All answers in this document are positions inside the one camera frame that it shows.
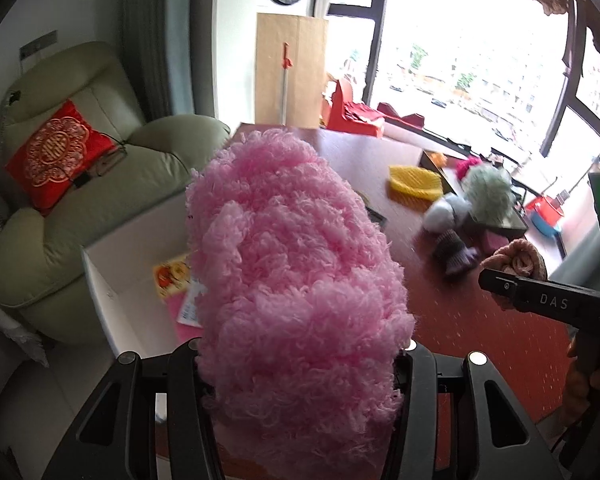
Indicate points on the pink fluffy duster head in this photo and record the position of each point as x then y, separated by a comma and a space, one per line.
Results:
295, 285

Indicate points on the orange soft item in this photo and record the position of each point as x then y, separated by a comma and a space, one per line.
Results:
437, 158

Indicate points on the red gift box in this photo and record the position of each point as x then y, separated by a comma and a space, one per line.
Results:
350, 115

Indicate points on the black window frame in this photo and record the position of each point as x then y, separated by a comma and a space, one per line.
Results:
375, 10

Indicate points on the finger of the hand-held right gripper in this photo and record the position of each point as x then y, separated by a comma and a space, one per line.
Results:
502, 287

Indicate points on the grey storage box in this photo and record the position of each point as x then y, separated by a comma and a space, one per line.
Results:
125, 285

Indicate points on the beige leather armchair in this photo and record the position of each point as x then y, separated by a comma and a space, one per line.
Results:
80, 220

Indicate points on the wall switch panel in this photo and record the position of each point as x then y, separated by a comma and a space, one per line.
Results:
37, 45

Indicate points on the orange knit sock roll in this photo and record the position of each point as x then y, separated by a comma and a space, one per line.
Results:
522, 257

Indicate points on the yellow foam net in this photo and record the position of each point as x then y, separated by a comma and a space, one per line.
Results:
412, 182

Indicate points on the red cardboard piece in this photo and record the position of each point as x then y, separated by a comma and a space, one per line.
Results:
412, 121

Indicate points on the magenta bath loofah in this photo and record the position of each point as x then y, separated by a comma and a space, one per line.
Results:
467, 166

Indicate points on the red embroidered cushion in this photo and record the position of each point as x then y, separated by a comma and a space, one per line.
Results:
60, 152

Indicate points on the grey curtain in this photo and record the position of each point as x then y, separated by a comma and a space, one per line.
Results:
145, 35

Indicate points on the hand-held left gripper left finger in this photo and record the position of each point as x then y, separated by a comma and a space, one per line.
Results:
185, 385

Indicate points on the white grey cloth bundle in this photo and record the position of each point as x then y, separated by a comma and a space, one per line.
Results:
445, 212

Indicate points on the blue plastic basin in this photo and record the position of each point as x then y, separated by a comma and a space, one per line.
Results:
545, 226

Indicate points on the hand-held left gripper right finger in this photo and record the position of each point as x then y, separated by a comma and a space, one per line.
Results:
420, 385

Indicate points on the brown cardboard cabinet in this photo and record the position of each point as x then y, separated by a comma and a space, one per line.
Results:
305, 70

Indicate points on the dark shallow tray box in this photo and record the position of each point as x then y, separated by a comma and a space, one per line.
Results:
510, 225

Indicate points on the person's right hand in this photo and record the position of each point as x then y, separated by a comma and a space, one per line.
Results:
577, 390

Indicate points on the small yellow tissue pack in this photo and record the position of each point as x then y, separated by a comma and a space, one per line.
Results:
172, 275

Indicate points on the red plastic basin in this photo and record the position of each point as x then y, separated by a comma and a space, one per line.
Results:
542, 207

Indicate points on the dark purple knit item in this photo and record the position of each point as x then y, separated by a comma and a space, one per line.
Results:
452, 250

